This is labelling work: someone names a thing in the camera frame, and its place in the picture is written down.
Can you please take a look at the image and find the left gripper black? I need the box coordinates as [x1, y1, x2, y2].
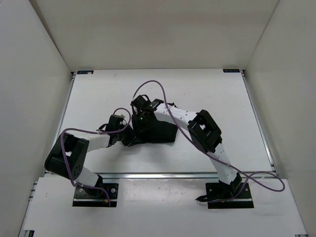
[117, 123, 143, 147]

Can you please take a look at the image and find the black pleated skirt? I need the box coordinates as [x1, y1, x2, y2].
[129, 115, 178, 147]

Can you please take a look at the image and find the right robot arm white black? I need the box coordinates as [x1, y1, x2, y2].
[131, 96, 241, 198]

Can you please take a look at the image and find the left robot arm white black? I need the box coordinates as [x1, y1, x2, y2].
[44, 124, 135, 198]

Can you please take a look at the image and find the left blue table label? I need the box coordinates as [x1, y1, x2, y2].
[77, 70, 94, 75]

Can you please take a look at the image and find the blue table label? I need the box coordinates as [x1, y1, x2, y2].
[77, 70, 94, 75]
[223, 69, 240, 73]

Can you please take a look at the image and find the right blue table label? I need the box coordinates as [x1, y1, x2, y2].
[223, 69, 240, 73]

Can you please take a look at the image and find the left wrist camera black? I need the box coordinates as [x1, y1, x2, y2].
[106, 115, 124, 131]

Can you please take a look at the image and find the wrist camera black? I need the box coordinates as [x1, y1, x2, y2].
[106, 115, 124, 131]
[130, 94, 151, 110]

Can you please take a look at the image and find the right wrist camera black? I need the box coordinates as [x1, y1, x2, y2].
[130, 94, 151, 110]

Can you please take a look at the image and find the aluminium rail front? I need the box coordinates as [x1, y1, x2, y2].
[44, 171, 279, 180]

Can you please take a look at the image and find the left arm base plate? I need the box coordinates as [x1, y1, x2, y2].
[72, 182, 119, 207]

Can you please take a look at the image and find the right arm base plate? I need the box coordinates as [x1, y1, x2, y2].
[196, 182, 254, 209]

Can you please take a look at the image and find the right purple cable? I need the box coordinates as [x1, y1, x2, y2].
[132, 79, 285, 204]

